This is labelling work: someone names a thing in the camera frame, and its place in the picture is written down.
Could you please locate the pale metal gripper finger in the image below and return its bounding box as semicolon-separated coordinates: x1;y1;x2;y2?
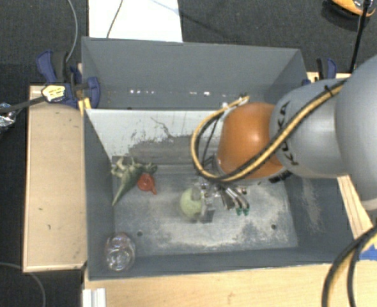
191;184;208;203
200;201;217;224

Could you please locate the yellow-green ball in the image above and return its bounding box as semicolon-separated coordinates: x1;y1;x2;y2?
179;187;204;223

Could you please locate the red toy fruit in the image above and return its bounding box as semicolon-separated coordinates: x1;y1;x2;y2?
137;173;158;196

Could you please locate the green toy dinosaur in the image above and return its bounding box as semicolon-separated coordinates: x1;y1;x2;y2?
111;156;158;207

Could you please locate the clear plastic bottle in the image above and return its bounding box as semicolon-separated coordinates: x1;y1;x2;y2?
104;232;137;272

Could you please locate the grey metal bin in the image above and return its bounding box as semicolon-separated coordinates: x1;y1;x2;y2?
80;36;356;281

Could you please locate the pale wood flat board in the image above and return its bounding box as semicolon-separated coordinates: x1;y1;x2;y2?
22;84;88;273

